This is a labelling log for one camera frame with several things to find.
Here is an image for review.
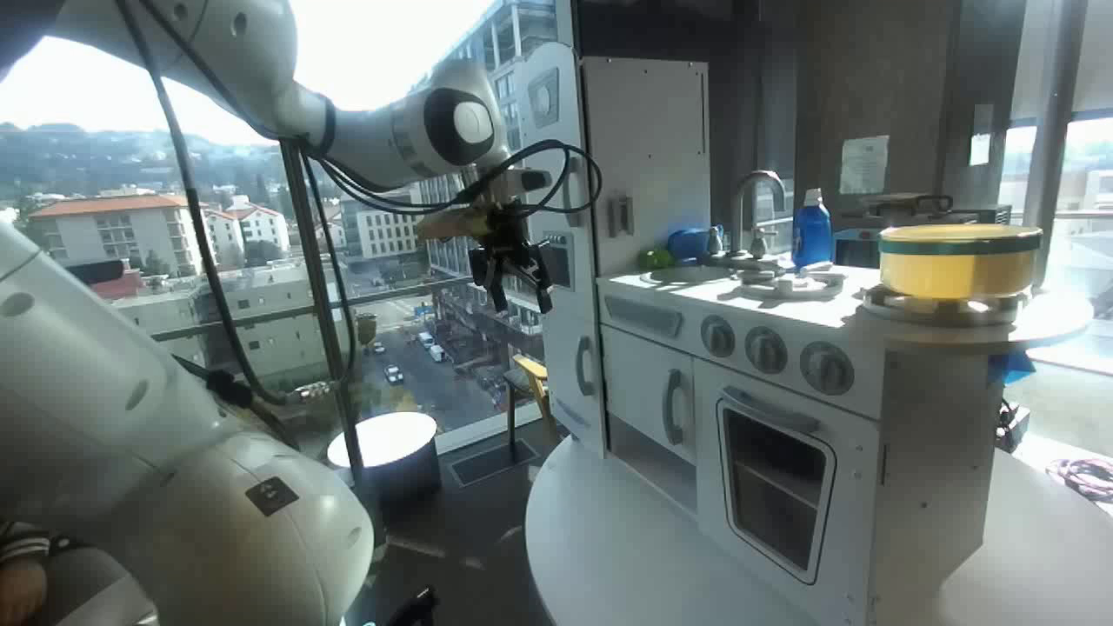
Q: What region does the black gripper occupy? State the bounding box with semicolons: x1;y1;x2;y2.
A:
467;206;559;318

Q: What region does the white oven door with window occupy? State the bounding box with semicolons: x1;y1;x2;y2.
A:
693;363;882;595

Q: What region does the white toy kitchen body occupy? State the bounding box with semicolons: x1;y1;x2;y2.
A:
531;49;1015;626

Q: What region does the bystander hand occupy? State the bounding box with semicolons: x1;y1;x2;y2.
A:
0;557;52;626

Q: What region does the small green toy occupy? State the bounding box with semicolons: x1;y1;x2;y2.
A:
632;244;678;274

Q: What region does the blue toy cup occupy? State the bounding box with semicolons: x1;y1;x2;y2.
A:
665;223;716;264

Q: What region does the round white stool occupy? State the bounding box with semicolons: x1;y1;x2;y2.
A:
323;412;440;506

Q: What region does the grey stove knob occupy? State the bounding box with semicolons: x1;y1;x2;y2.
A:
700;315;742;363
799;342;858;400
744;325;792;376

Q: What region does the silver toy faucet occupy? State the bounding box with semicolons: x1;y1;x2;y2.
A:
727;167;792;264

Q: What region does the round white table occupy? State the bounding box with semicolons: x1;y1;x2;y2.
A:
520;433;1113;626

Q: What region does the blue soap bottle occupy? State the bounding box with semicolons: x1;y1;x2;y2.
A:
792;186;837;273

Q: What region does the black floor object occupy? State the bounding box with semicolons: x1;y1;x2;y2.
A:
386;586;444;626

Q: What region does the yellow round container green rim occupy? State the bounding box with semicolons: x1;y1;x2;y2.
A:
877;221;1047;305

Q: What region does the blue cloth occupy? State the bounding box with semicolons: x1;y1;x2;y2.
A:
989;346;1035;395

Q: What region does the black clamp device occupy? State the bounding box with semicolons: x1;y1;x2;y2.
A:
991;398;1033;458

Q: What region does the white round plate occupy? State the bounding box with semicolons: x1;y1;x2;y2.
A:
848;282;1095;355

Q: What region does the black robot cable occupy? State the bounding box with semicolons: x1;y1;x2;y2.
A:
112;0;607;412

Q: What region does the large wall paper sheet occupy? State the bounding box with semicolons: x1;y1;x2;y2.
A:
834;133;892;200

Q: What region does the purple coiled cord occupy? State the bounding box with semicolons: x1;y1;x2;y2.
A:
1055;451;1113;506

